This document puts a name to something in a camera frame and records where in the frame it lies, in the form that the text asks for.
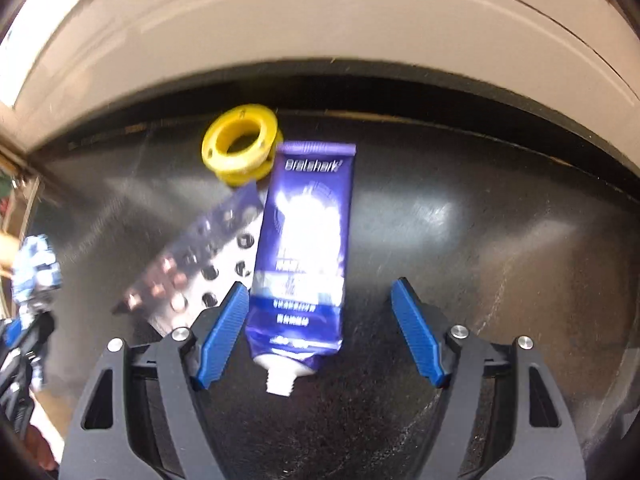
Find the white blue wrapper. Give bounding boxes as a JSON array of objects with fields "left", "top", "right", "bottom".
[{"left": 12, "top": 234, "right": 62, "bottom": 310}]

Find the purple toothpaste tube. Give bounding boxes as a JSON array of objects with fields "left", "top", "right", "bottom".
[{"left": 245, "top": 141, "right": 357, "bottom": 396}]

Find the person's left hand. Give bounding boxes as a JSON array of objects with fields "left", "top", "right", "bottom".
[{"left": 24, "top": 425, "right": 58, "bottom": 471}]

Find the silver pill blister pack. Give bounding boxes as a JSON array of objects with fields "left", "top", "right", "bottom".
[{"left": 114, "top": 182, "right": 264, "bottom": 336}]

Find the yellow plastic spool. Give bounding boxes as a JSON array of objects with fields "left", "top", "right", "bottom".
[{"left": 201, "top": 104, "right": 283, "bottom": 188}]

